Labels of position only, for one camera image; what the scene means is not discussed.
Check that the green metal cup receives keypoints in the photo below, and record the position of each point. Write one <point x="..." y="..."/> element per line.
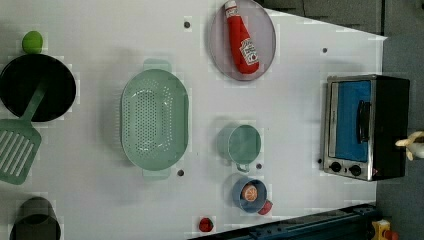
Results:
<point x="240" y="144"/>

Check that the black toaster oven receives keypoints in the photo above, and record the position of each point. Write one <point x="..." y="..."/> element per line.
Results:
<point x="364" y="118"/>

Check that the green lime toy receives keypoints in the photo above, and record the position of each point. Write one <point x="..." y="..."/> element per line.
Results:
<point x="32" y="42"/>

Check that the dark grey cup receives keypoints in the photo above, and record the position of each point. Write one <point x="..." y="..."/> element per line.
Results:
<point x="36" y="220"/>

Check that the green perforated colander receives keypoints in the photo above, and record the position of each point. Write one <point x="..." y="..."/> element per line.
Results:
<point x="154" y="120"/>

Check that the red ketchup bottle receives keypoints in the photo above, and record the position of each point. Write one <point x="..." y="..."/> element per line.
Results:
<point x="244" y="53"/>

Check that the dark blue crate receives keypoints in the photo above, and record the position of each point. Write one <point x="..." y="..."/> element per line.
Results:
<point x="350" y="223"/>

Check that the orange slice toy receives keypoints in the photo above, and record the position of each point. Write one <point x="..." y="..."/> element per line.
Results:
<point x="249" y="193"/>

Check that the grey oval plate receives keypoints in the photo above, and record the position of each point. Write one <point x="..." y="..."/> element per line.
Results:
<point x="261" y="30"/>

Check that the peeled yellow banana toy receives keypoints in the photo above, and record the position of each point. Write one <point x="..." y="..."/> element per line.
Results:
<point x="414" y="145"/>

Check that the red strawberry toy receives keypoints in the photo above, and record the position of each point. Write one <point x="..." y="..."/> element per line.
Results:
<point x="266" y="208"/>

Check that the green slotted spatula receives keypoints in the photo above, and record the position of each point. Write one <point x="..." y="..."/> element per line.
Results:
<point x="20" y="141"/>

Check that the small red fruit toy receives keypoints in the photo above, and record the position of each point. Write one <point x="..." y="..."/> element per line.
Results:
<point x="205" y="225"/>

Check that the blue cup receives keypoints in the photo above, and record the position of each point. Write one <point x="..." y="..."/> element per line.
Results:
<point x="249" y="207"/>

